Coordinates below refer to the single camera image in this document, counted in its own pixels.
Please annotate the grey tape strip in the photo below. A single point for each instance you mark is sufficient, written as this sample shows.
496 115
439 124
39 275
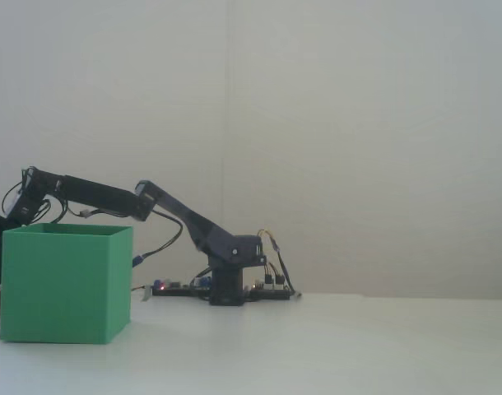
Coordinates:
146 293

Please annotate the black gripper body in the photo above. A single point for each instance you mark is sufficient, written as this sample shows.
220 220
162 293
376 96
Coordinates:
24 210

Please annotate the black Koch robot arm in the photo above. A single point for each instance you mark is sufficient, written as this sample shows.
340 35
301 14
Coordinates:
185 216

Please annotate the green bin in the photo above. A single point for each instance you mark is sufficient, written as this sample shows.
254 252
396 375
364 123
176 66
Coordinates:
57 288

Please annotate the blue controller circuit board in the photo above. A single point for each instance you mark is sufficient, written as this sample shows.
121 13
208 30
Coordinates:
173 290

